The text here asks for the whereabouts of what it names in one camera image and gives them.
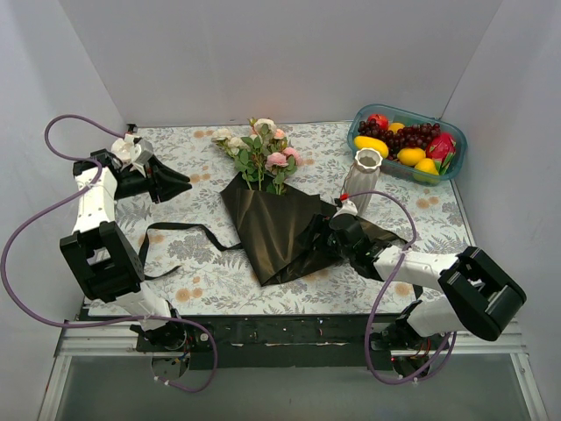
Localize black wrapping paper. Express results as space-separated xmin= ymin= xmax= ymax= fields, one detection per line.
xmin=219 ymin=172 xmax=403 ymax=287

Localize black ribbon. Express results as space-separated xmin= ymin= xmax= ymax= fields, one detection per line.
xmin=138 ymin=222 xmax=243 ymax=268

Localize pink rose stem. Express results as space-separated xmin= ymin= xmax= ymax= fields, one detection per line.
xmin=265 ymin=146 xmax=302 ymax=195

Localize peach rose stem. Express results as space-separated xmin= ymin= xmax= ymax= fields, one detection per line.
xmin=249 ymin=118 xmax=288 ymax=152

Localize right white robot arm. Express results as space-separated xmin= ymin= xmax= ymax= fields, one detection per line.
xmin=308 ymin=213 xmax=527 ymax=349

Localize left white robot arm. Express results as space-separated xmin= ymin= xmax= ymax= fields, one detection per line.
xmin=60 ymin=149 xmax=191 ymax=351

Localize white ribbed ceramic vase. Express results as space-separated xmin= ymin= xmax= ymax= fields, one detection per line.
xmin=341 ymin=147 xmax=383 ymax=217

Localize white toilet paper roll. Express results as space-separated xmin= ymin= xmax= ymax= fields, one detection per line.
xmin=110 ymin=133 xmax=140 ymax=166

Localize floral table mat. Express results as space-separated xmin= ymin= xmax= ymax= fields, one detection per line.
xmin=116 ymin=127 xmax=474 ymax=317

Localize white rose stems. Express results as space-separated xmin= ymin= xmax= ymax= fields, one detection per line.
xmin=211 ymin=128 xmax=264 ymax=190

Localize yellow mango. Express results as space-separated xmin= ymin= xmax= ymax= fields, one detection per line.
xmin=354 ymin=135 xmax=389 ymax=159

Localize yellow lemon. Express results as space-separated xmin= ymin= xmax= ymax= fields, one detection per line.
xmin=397 ymin=147 xmax=426 ymax=167

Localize yellow pear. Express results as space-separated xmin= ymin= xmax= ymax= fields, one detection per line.
xmin=415 ymin=158 xmax=439 ymax=175

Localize red apple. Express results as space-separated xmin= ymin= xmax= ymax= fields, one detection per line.
xmin=367 ymin=113 xmax=389 ymax=130

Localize small orange fruit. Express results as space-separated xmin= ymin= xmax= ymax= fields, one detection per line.
xmin=388 ymin=122 xmax=405 ymax=133

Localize teal plastic fruit tub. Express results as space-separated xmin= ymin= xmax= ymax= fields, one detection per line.
xmin=347 ymin=104 xmax=467 ymax=185

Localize dark purple grapes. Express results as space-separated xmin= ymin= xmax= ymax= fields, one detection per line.
xmin=358 ymin=121 xmax=442 ymax=154

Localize red dragon fruit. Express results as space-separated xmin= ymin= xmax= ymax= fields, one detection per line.
xmin=425 ymin=132 xmax=456 ymax=175

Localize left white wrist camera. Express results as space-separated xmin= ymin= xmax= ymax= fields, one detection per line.
xmin=130 ymin=139 xmax=153 ymax=171

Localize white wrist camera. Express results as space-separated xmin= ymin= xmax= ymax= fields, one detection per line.
xmin=130 ymin=139 xmax=153 ymax=171
xmin=333 ymin=193 xmax=358 ymax=218

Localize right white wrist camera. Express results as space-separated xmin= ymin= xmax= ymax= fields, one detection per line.
xmin=333 ymin=193 xmax=358 ymax=218

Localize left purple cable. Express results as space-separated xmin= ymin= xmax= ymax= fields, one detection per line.
xmin=1 ymin=114 xmax=218 ymax=393

